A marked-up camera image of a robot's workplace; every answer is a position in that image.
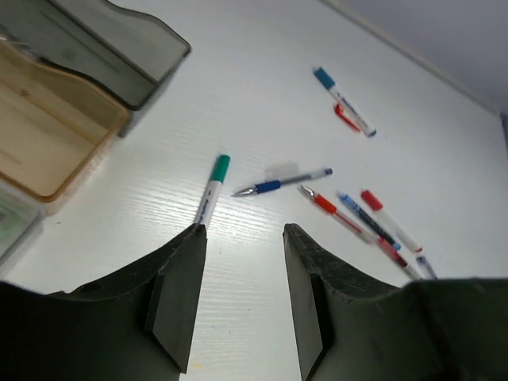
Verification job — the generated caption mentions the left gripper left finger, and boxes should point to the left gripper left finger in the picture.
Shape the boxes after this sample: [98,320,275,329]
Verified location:
[1,225,207,380]

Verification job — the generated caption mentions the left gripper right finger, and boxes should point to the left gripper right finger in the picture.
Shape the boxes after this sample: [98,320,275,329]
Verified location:
[283,224,507,380]

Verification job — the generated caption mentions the teal capped white pen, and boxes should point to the teal capped white pen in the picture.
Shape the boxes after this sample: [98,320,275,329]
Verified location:
[194,155,231,229]

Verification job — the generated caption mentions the blue capped white pen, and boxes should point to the blue capped white pen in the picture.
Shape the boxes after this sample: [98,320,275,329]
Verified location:
[313,67,377,137]

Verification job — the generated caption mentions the long red pen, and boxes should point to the long red pen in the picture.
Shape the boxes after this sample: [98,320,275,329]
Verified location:
[377,237,421,280]

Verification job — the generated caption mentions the blue gel pen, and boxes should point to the blue gel pen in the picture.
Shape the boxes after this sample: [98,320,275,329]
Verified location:
[337,192,402,251]

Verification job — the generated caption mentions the red gel pen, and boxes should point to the red gel pen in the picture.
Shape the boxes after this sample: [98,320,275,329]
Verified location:
[299,185,377,244]

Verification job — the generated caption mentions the clear plastic container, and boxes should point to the clear plastic container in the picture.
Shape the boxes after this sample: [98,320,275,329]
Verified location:
[1,185,44,275]

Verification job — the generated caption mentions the blue ballpoint pen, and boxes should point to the blue ballpoint pen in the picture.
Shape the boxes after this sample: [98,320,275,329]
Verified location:
[232,167,333,198]

